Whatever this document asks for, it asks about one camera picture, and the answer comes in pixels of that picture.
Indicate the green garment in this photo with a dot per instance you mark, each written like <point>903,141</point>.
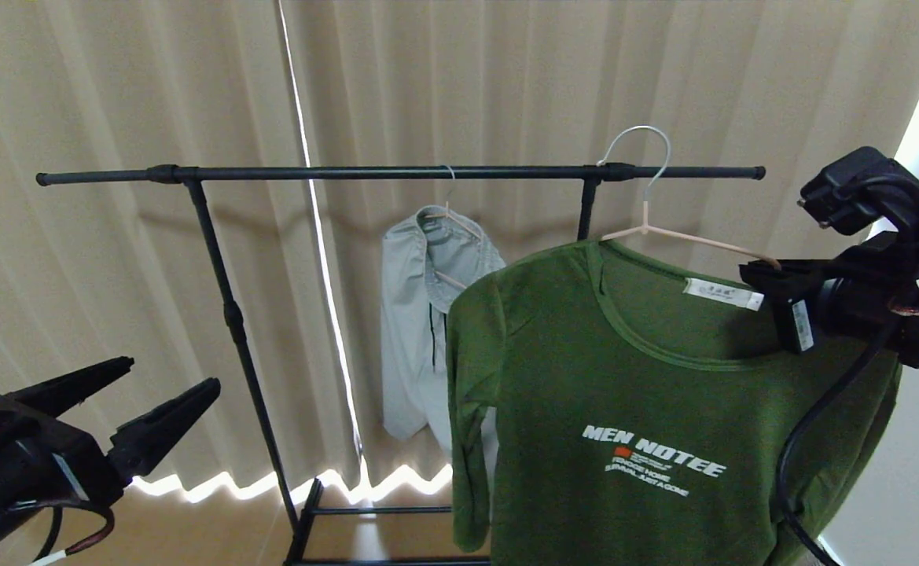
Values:
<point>585,377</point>

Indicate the beige curtain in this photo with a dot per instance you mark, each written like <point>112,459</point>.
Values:
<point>113,94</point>

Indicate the pale grey shorts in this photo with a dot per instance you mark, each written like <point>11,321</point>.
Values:
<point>408,354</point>

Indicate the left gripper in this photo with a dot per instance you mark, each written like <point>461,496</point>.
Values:
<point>19,464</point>

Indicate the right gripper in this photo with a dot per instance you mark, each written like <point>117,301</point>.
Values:
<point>860,310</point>

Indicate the pink clothes hanger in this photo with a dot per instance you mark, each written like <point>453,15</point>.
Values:
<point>695,238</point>
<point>449,185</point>

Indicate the black clothes rack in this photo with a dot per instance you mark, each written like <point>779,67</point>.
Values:
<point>349,171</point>

